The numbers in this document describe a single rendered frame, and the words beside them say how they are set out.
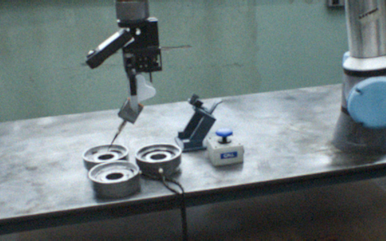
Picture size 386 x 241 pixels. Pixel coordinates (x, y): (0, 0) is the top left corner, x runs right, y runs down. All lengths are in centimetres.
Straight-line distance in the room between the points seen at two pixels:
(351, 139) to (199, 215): 49
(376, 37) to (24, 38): 200
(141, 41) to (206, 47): 167
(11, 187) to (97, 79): 163
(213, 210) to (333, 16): 179
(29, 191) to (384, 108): 76
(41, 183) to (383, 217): 90
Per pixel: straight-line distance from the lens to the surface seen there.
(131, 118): 118
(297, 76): 300
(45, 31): 270
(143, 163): 112
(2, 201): 113
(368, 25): 104
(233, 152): 115
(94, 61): 112
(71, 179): 117
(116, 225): 145
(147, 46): 114
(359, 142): 124
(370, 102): 105
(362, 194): 160
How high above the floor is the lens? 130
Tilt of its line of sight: 19 degrees down
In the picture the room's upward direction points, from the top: 3 degrees counter-clockwise
